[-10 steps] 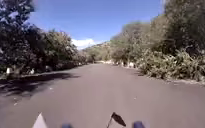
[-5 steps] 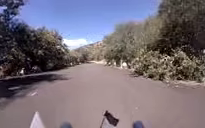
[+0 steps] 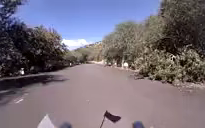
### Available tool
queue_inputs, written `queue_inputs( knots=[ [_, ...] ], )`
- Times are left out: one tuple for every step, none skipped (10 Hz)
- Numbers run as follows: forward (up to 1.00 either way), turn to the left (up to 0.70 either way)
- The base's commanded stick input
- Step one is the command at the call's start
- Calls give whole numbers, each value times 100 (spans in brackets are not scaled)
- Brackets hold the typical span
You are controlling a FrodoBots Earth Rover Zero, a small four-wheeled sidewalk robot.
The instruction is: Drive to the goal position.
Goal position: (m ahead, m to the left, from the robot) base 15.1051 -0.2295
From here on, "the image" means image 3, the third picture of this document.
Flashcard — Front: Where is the wooded hill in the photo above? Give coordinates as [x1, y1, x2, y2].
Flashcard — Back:
[73, 41, 104, 63]

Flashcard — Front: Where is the white marker stone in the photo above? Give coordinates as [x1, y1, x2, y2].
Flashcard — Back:
[122, 61, 129, 69]
[19, 67, 25, 76]

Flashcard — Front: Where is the grey asphalt road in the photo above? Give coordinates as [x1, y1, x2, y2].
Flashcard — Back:
[0, 63, 205, 128]

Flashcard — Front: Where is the robot's own part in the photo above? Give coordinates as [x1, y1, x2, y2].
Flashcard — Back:
[132, 120, 145, 128]
[60, 121, 73, 128]

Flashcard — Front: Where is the row of trees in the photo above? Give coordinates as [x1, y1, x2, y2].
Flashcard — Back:
[101, 0, 205, 84]
[0, 0, 79, 80]

